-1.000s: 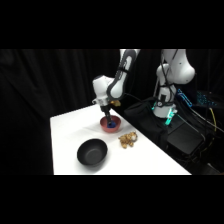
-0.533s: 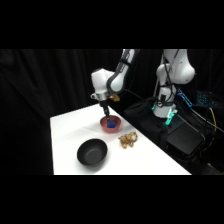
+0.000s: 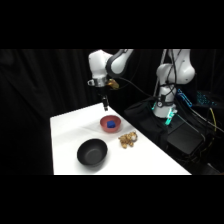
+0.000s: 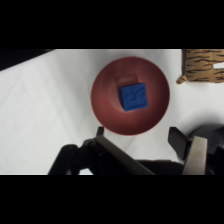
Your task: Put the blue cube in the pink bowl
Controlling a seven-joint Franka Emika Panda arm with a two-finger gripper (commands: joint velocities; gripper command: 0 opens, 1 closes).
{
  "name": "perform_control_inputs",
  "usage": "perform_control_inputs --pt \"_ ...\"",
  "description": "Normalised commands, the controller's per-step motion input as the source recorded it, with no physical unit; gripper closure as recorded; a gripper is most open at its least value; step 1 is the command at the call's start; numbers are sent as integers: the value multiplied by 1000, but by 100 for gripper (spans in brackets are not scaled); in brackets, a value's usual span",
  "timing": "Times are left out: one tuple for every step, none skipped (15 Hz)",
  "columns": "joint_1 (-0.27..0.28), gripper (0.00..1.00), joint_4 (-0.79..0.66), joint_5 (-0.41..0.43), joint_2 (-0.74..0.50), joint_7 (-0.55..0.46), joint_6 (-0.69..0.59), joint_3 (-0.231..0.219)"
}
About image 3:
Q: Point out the black bowl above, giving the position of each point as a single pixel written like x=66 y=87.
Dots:
x=92 y=152

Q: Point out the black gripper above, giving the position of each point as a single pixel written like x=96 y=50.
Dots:
x=102 y=91

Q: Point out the brown plush toy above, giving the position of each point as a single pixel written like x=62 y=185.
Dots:
x=128 y=139

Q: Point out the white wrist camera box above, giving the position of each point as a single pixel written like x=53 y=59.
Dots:
x=91 y=82

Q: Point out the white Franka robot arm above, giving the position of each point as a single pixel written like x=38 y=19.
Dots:
x=100 y=65

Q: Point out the pink bowl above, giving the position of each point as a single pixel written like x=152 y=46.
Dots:
x=110 y=124

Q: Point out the blue cube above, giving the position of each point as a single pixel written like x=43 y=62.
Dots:
x=111 y=124

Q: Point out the device with teal lights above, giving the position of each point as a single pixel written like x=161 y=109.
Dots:
x=205 y=98

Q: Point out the black curtain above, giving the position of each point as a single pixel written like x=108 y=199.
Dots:
x=33 y=100

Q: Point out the black box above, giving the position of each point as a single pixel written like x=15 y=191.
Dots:
x=185 y=138

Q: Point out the black robot stand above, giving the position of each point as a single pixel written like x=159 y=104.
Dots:
x=146 y=120

